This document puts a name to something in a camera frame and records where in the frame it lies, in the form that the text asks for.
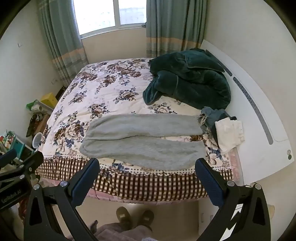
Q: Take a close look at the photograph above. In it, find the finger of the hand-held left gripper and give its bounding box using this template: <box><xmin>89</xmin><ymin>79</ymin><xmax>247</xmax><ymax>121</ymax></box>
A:
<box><xmin>0</xmin><ymin>152</ymin><xmax>44</xmax><ymax>186</ymax></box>
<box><xmin>0</xmin><ymin>149</ymin><xmax>18</xmax><ymax>168</ymax></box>

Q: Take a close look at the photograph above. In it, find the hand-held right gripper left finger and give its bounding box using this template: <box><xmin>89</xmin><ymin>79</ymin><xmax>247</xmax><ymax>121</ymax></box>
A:
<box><xmin>23</xmin><ymin>158</ymin><xmax>100</xmax><ymax>241</ymax></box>

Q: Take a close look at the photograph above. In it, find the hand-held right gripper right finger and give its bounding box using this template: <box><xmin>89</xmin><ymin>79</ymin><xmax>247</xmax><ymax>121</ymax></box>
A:
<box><xmin>195</xmin><ymin>158</ymin><xmax>271</xmax><ymax>241</ymax></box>

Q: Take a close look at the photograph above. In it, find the fluffy grey fleece blanket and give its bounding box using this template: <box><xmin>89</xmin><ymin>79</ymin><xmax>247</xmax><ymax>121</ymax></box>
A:
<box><xmin>79</xmin><ymin>113</ymin><xmax>206</xmax><ymax>171</ymax></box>

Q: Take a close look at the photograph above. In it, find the colourful printed box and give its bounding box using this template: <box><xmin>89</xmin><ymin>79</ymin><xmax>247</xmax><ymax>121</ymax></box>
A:
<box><xmin>0</xmin><ymin>130</ymin><xmax>26</xmax><ymax>160</ymax></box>

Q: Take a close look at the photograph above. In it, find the small white round fan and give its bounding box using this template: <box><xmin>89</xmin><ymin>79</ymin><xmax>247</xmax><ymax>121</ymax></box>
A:
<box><xmin>32</xmin><ymin>133</ymin><xmax>43</xmax><ymax>151</ymax></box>

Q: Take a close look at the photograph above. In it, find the olive slipper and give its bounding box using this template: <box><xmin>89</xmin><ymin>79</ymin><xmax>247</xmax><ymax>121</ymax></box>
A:
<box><xmin>138</xmin><ymin>210</ymin><xmax>155</xmax><ymax>231</ymax></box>
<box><xmin>116</xmin><ymin>207</ymin><xmax>132</xmax><ymax>230</ymax></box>

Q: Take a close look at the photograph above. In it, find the white folded cloth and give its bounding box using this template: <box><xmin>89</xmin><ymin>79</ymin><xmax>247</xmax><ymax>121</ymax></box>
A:
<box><xmin>215</xmin><ymin>117</ymin><xmax>245</xmax><ymax>155</ymax></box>

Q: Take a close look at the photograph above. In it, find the green and white box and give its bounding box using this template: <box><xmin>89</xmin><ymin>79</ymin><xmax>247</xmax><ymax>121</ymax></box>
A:
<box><xmin>26</xmin><ymin>99</ymin><xmax>50</xmax><ymax>115</ymax></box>

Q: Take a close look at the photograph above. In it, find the yellow box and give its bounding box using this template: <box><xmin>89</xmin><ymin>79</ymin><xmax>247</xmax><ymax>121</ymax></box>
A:
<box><xmin>41</xmin><ymin>92</ymin><xmax>58</xmax><ymax>109</ymax></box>

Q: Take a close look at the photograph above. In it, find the blue-grey crumpled garment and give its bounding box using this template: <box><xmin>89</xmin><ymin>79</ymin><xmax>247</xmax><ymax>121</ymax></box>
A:
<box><xmin>199</xmin><ymin>107</ymin><xmax>237</xmax><ymax>145</ymax></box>

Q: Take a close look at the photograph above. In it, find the white headboard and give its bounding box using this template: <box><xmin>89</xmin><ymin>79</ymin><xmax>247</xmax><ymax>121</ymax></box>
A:
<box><xmin>200</xmin><ymin>39</ymin><xmax>293</xmax><ymax>186</ymax></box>

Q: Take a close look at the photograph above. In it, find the dark green fleece blanket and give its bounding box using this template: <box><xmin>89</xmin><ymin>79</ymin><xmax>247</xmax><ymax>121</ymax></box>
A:
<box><xmin>143</xmin><ymin>48</ymin><xmax>232</xmax><ymax>110</ymax></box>

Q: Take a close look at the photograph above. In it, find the teal curtain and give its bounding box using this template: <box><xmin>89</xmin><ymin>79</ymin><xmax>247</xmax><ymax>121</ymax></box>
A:
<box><xmin>37</xmin><ymin>0</ymin><xmax>89</xmax><ymax>81</ymax></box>
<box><xmin>146</xmin><ymin>0</ymin><xmax>208</xmax><ymax>58</ymax></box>

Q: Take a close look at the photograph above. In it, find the window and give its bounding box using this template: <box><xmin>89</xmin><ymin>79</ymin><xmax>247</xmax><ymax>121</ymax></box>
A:
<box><xmin>72</xmin><ymin>0</ymin><xmax>147</xmax><ymax>39</ymax></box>

